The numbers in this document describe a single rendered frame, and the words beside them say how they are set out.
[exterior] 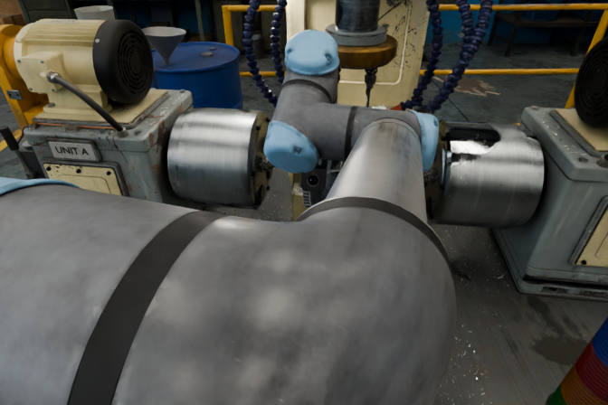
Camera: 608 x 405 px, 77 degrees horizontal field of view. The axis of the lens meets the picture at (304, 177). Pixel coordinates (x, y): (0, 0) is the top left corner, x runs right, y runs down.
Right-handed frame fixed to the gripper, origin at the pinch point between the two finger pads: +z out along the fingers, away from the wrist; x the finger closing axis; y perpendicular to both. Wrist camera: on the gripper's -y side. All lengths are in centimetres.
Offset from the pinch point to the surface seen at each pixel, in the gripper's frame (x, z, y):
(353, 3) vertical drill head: -5.2, -22.5, 26.1
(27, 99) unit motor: 71, -4, 13
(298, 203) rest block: 6.6, 25.9, 3.3
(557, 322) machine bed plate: -55, 20, -23
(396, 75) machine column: -18.0, 7.8, 35.5
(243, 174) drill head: 16.4, 0.8, -0.7
